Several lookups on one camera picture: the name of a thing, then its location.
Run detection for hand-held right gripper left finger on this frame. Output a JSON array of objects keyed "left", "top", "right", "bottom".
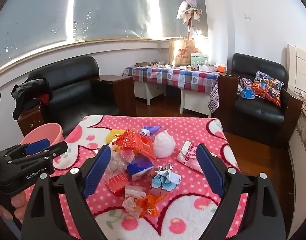
[{"left": 21, "top": 144, "right": 112, "bottom": 240}]

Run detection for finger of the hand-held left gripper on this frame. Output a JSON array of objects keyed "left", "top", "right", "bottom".
[
  {"left": 8, "top": 141, "right": 69, "bottom": 167},
  {"left": 0, "top": 138, "right": 51, "bottom": 160}
]

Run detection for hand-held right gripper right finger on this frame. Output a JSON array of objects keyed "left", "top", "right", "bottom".
[{"left": 196, "top": 144, "right": 286, "bottom": 240}]

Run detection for pink plastic bucket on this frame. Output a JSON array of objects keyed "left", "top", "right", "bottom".
[{"left": 20, "top": 122, "right": 64, "bottom": 150}]

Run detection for clear plastic bag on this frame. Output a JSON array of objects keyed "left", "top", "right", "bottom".
[{"left": 103, "top": 150, "right": 133, "bottom": 180}]

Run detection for red packet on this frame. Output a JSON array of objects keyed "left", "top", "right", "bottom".
[{"left": 105, "top": 174, "right": 129, "bottom": 197}]

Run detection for pink white paper bag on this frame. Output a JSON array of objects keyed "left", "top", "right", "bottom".
[{"left": 177, "top": 141, "right": 216, "bottom": 174}]

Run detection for yellow foam fruit net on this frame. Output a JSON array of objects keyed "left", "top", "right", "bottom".
[{"left": 105, "top": 129, "right": 124, "bottom": 153}]

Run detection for blue snack packet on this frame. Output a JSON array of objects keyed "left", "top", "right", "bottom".
[{"left": 127, "top": 155, "right": 155, "bottom": 182}]

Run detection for blue white wrapper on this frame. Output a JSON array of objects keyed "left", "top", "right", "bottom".
[{"left": 149, "top": 164, "right": 181, "bottom": 197}]

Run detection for red foil wrapper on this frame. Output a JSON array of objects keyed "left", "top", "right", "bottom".
[{"left": 113, "top": 129, "right": 157, "bottom": 165}]

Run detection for orange white wrapper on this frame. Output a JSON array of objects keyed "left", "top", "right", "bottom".
[{"left": 122, "top": 185, "right": 167, "bottom": 218}]

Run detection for white translucent plastic bag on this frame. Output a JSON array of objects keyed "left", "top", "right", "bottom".
[{"left": 152, "top": 129, "right": 176, "bottom": 158}]

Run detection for blue purple wrapper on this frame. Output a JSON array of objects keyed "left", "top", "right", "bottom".
[{"left": 140, "top": 126, "right": 160, "bottom": 137}]

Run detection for person's left hand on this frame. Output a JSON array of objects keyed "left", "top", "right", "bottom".
[{"left": 0, "top": 191, "right": 27, "bottom": 224}]

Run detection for pink polka-dot blanket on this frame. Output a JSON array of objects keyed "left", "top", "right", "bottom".
[{"left": 23, "top": 115, "right": 248, "bottom": 240}]

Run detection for dark clothes pile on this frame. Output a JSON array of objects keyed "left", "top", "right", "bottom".
[{"left": 11, "top": 77, "right": 53, "bottom": 120}]

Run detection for black leather armchair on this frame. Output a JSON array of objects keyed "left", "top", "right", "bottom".
[
  {"left": 218, "top": 53, "right": 303, "bottom": 148},
  {"left": 18, "top": 55, "right": 136, "bottom": 138}
]

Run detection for white desk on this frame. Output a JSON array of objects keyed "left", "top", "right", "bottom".
[{"left": 133, "top": 81, "right": 213, "bottom": 118}]

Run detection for blue plastic bag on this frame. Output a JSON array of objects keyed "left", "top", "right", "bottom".
[{"left": 239, "top": 89, "right": 255, "bottom": 100}]

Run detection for plaid garment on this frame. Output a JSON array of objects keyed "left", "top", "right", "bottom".
[{"left": 237, "top": 78, "right": 253, "bottom": 93}]

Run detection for colourful printed cushion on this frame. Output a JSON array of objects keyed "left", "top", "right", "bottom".
[{"left": 252, "top": 71, "right": 285, "bottom": 108}]

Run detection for checkered tablecloth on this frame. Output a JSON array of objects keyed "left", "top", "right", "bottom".
[{"left": 125, "top": 66, "right": 221, "bottom": 113}]

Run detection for green box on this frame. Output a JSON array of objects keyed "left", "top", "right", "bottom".
[{"left": 191, "top": 52, "right": 209, "bottom": 67}]

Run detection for brown paper shopping bag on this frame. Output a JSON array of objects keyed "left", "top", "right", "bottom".
[{"left": 169, "top": 39, "right": 196, "bottom": 67}]

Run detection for white wooden panel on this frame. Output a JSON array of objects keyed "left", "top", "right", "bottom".
[{"left": 287, "top": 44, "right": 306, "bottom": 98}]

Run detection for wooden coat stand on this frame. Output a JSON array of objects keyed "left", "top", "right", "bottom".
[{"left": 184, "top": 7, "right": 193, "bottom": 40}]

